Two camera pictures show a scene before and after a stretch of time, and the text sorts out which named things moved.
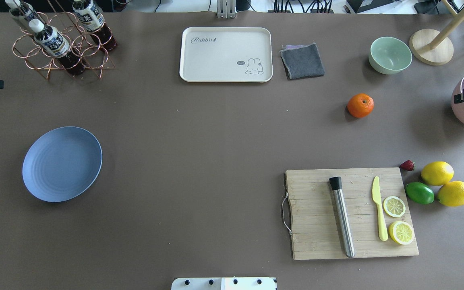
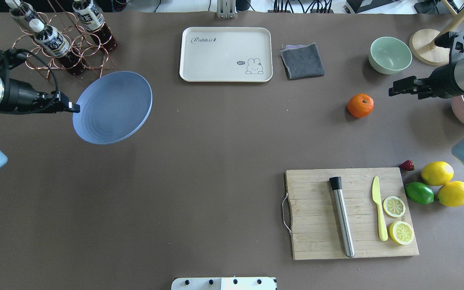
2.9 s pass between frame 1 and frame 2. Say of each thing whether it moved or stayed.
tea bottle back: stayed
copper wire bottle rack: stayed
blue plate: moved
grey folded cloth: stayed
